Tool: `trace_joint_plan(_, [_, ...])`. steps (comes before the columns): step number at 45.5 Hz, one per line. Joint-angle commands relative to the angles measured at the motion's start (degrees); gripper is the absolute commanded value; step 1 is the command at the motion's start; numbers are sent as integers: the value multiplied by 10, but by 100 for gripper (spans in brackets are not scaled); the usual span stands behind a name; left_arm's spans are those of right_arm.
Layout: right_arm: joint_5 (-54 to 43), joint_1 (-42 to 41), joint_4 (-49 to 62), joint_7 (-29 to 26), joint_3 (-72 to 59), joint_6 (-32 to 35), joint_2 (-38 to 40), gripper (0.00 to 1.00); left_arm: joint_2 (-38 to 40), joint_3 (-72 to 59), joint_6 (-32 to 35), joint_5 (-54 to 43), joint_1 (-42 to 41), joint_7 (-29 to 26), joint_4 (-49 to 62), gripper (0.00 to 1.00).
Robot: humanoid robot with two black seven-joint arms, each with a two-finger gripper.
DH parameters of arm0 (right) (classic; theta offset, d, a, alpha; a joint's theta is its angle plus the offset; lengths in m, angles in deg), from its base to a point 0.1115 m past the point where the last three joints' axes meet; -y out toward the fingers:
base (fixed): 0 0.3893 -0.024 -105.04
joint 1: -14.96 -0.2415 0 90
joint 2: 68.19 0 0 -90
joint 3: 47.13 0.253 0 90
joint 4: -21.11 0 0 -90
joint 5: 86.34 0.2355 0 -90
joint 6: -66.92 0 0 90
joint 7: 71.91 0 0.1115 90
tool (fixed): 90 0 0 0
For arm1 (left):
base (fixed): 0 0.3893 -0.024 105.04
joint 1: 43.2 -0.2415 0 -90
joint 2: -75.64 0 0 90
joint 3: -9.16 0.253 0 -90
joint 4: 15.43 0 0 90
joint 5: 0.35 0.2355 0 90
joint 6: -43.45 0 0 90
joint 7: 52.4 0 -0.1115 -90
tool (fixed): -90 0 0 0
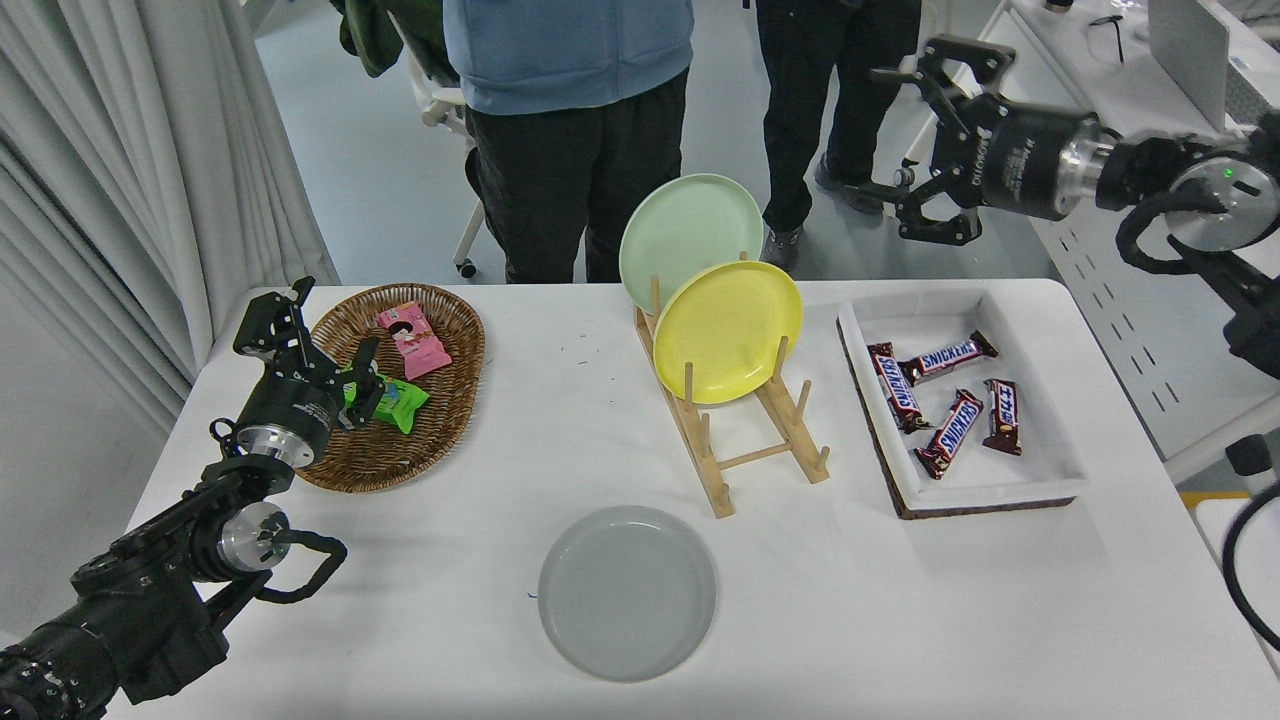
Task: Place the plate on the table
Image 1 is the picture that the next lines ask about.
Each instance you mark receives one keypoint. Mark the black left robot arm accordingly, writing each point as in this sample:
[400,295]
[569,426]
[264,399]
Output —
[150,600]

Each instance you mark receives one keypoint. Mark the Snickers bar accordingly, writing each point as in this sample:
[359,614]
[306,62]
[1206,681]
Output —
[897,390]
[1002,420]
[945,358]
[950,432]

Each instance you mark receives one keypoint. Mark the white tray with cork base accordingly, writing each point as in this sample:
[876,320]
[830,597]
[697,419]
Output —
[960,485]

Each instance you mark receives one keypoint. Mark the pink snack packet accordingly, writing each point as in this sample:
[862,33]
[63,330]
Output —
[415,340]

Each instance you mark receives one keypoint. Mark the wooden plate rack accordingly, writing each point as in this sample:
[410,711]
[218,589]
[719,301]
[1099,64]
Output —
[715,490]

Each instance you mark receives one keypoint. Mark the white desk with perforated panel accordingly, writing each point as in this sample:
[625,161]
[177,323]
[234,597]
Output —
[1150,300]

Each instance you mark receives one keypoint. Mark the grey plate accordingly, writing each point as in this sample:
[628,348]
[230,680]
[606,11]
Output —
[628,595]

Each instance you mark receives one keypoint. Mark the black round object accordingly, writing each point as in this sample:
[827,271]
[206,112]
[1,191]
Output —
[1248,456]

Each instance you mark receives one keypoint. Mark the person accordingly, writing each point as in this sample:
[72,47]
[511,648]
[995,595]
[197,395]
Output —
[800,100]
[575,150]

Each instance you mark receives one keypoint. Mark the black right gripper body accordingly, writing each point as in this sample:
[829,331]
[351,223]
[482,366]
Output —
[1020,160]

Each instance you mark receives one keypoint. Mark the dark green jacket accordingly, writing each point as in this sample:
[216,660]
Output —
[370,35]

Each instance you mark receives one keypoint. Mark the white curtain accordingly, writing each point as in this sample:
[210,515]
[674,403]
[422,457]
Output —
[120,150]

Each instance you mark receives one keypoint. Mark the pale green plate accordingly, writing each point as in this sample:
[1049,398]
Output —
[685,230]

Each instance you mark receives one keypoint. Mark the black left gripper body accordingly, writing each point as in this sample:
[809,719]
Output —
[295,405]

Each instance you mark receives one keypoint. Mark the green snack packet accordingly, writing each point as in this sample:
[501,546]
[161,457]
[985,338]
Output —
[400,400]

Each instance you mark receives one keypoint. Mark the brown wicker basket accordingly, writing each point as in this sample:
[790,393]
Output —
[440,400]

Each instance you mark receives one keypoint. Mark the white office chair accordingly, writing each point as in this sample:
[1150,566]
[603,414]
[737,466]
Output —
[440,100]

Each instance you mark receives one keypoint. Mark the yellow plate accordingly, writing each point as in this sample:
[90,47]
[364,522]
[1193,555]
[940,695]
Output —
[730,330]

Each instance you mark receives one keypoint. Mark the silver laptop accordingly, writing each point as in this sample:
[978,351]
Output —
[1190,40]

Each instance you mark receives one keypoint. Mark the small black object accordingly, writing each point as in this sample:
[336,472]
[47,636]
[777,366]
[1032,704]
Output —
[1057,5]

